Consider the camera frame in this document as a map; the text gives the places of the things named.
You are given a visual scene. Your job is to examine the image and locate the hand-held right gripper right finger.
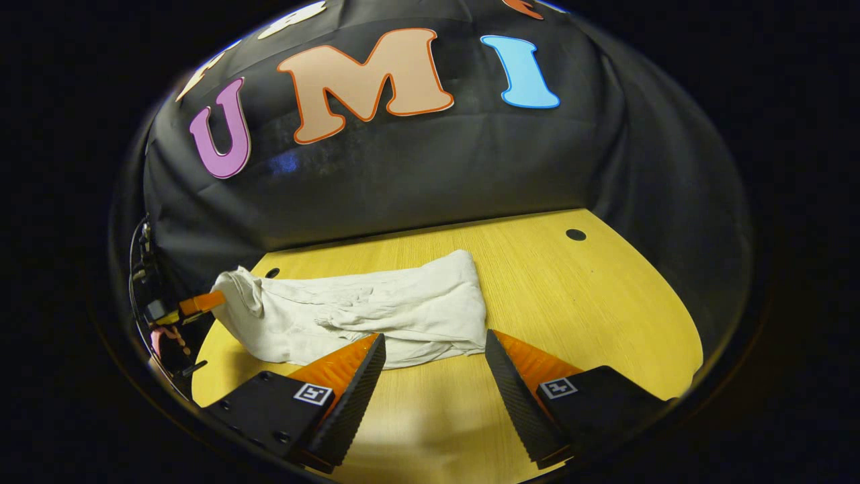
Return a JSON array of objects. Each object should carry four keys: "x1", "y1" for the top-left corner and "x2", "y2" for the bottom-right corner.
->
[{"x1": 485, "y1": 329, "x2": 676, "y2": 470}]

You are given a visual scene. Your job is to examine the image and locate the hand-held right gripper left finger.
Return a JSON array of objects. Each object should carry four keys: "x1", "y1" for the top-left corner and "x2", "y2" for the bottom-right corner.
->
[{"x1": 202, "y1": 333, "x2": 387, "y2": 475}]

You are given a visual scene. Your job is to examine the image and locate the white jeans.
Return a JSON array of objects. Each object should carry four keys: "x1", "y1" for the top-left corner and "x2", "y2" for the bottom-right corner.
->
[{"x1": 210, "y1": 250, "x2": 488, "y2": 369}]

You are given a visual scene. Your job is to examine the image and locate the black backdrop cloth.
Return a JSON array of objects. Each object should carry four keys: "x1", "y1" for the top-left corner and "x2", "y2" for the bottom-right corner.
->
[{"x1": 111, "y1": 0, "x2": 753, "y2": 337}]

